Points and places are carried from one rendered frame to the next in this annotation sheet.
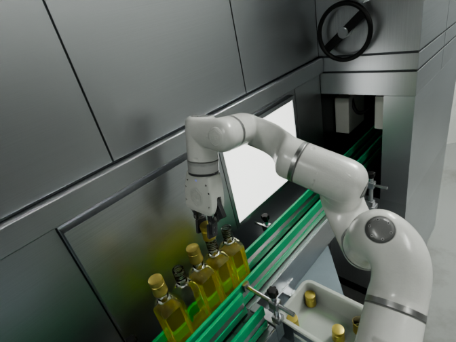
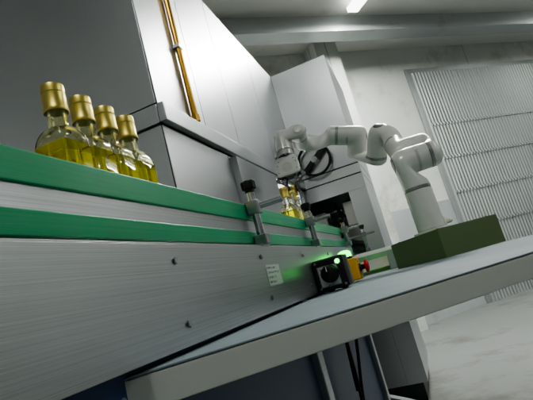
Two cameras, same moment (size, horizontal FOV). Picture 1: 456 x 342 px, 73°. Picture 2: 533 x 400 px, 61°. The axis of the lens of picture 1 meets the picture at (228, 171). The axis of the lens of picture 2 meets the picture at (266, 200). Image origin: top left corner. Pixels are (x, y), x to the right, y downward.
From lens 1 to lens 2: 1.74 m
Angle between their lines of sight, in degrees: 50
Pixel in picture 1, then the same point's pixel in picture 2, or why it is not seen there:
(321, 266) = not seen: hidden behind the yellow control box
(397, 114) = (360, 200)
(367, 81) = (335, 186)
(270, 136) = (316, 140)
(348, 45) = (318, 168)
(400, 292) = (393, 133)
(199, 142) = (286, 136)
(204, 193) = (293, 161)
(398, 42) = (346, 159)
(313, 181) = (347, 132)
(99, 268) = not seen: hidden behind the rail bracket
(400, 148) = (370, 222)
